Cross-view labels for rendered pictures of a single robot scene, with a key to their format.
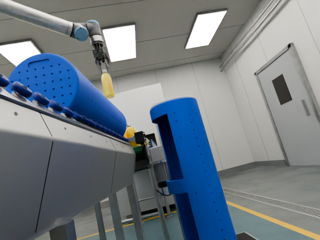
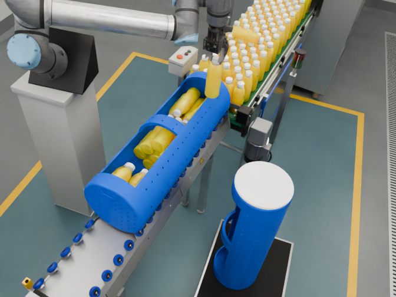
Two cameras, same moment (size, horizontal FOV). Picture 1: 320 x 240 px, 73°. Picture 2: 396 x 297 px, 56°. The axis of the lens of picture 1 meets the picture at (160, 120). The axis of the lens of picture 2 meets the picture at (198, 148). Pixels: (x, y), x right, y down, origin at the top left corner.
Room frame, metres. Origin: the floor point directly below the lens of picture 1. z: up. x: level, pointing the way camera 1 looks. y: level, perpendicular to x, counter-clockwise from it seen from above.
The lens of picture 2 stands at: (0.09, -0.20, 2.39)
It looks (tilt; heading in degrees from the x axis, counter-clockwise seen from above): 47 degrees down; 22
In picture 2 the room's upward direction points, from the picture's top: 7 degrees clockwise
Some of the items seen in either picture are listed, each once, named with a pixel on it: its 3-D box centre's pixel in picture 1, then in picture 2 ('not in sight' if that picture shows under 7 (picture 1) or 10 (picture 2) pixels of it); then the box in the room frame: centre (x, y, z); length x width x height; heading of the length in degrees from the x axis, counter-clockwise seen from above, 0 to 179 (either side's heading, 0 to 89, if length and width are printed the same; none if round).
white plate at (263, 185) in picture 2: (172, 105); (264, 184); (1.23, -0.09, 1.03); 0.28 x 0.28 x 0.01
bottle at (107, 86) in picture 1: (107, 84); (213, 78); (1.43, 0.30, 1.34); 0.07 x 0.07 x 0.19
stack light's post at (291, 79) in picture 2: (171, 180); (272, 138); (2.05, 0.03, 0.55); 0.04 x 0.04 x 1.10; 0
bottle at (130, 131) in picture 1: (131, 136); (237, 98); (1.79, 0.27, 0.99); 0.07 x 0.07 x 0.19
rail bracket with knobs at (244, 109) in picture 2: (139, 138); (243, 115); (1.71, 0.19, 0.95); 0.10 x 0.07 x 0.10; 90
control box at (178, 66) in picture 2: not in sight; (183, 60); (1.87, 0.68, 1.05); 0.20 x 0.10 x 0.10; 0
